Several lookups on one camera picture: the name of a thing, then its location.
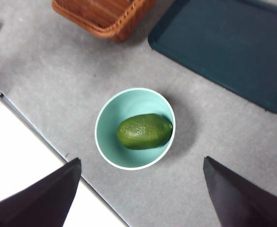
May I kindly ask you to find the green avocado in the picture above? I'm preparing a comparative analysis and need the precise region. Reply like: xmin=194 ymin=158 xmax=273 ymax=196
xmin=116 ymin=113 xmax=173 ymax=150

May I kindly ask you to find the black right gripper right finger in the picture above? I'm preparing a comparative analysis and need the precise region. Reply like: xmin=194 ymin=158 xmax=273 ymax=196
xmin=203 ymin=156 xmax=277 ymax=227

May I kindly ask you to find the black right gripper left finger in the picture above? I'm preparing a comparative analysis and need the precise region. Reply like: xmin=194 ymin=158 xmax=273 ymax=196
xmin=0 ymin=157 xmax=82 ymax=227

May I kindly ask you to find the dark rectangular tray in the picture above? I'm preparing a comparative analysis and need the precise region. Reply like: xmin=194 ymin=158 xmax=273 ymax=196
xmin=147 ymin=0 xmax=277 ymax=114

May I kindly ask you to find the teal ceramic bowl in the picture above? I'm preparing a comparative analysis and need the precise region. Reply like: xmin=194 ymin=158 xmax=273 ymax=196
xmin=94 ymin=87 xmax=176 ymax=171

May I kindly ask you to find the brown woven wicker basket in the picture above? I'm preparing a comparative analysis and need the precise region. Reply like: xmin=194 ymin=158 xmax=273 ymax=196
xmin=52 ymin=0 xmax=158 ymax=43

